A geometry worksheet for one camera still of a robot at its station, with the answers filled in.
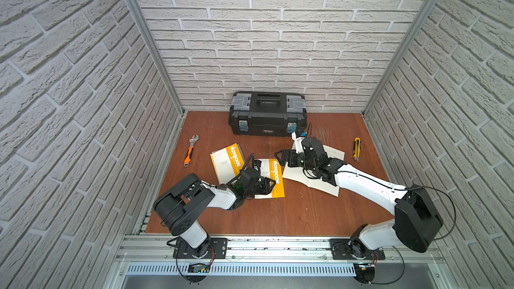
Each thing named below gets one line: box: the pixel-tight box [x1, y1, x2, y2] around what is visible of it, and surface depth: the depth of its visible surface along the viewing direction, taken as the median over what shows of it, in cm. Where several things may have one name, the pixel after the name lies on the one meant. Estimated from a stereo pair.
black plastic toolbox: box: [228, 90, 308, 137], surface depth 100 cm
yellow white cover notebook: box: [210, 143, 247, 186], surface depth 98 cm
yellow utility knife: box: [353, 137, 362, 162], surface depth 105 cm
